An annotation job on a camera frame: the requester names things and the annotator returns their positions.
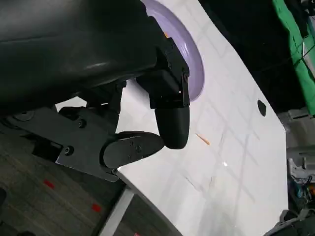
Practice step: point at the green cloth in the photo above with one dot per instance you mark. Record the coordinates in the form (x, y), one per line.
(290, 29)

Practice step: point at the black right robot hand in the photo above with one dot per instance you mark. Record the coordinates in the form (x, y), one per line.
(288, 228)

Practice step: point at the white table leg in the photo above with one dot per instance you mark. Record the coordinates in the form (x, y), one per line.
(115, 211)

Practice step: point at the black table grommet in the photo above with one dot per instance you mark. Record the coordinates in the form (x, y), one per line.
(262, 107)

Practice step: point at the thin orange sliver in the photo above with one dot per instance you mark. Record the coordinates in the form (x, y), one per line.
(203, 139)

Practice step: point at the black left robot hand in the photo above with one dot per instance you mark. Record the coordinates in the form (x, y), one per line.
(73, 49)

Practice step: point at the cluttered workshop desk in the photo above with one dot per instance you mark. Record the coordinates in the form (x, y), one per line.
(304, 188)

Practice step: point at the lilac plate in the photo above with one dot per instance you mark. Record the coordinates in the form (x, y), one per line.
(189, 54)

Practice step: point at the grey workshop machine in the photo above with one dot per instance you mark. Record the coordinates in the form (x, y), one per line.
(299, 127)

